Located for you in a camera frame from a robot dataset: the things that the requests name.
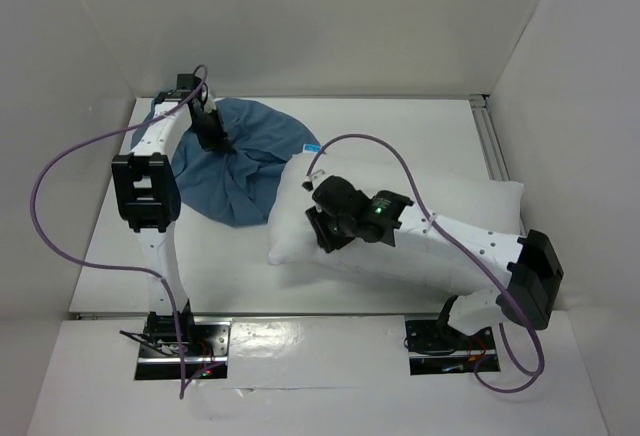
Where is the white pillow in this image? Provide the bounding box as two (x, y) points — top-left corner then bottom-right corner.
(267, 151), (526, 302)

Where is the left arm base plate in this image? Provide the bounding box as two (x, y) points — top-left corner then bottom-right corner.
(119, 318), (231, 382)

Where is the aluminium frame rail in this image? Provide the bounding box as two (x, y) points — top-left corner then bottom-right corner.
(469, 95), (510, 181)

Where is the blue fabric pillowcase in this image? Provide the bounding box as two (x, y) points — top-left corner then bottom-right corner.
(130, 97), (321, 229)

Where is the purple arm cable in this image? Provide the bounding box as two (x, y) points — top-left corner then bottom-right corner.
(307, 133), (546, 397)
(30, 64), (209, 400)

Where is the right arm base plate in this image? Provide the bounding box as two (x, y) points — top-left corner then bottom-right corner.
(403, 318), (500, 376)

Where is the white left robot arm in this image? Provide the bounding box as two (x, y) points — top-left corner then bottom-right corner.
(111, 67), (234, 355)

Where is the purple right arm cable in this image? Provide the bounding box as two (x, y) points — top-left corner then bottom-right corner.
(307, 133), (546, 397)

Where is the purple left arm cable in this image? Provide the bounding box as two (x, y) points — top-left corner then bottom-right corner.
(30, 64), (209, 400)

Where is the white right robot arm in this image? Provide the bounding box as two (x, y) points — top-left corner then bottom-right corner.
(302, 175), (564, 348)

